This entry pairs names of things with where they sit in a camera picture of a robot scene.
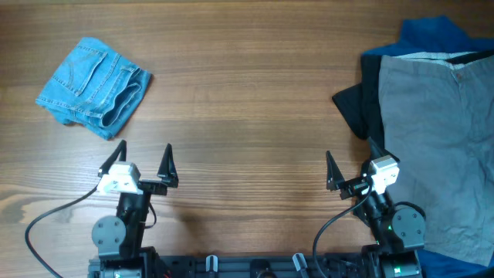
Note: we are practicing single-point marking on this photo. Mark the white rail clip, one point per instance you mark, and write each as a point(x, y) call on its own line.
point(300, 264)
point(211, 264)

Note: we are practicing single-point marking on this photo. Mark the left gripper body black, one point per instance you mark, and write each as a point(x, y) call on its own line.
point(153, 187)

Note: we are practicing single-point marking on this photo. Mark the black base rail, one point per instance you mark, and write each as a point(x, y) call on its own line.
point(251, 266)

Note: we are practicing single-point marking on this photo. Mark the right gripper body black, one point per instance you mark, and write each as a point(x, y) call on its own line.
point(353, 187)

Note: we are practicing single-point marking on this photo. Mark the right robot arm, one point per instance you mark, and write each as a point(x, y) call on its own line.
point(397, 227)

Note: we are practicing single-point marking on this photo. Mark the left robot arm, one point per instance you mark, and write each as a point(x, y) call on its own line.
point(119, 237)

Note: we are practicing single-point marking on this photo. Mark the grey shorts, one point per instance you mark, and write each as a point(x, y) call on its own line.
point(438, 120)

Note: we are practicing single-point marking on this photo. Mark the black garment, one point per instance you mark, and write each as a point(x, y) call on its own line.
point(359, 104)

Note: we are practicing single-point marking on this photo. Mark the light blue denim jeans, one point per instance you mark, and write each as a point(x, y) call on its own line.
point(96, 87)

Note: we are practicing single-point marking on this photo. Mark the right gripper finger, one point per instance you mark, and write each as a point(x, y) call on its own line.
point(334, 176)
point(377, 152)

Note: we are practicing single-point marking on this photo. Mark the right white rail clip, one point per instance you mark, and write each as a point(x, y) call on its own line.
point(300, 264)

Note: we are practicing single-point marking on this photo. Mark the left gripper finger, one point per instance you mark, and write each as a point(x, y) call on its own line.
point(119, 154)
point(167, 170)

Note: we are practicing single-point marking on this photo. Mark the dark blue garment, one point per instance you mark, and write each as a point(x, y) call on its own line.
point(432, 35)

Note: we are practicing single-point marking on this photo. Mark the left white rail clip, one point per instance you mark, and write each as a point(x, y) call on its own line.
point(211, 264)

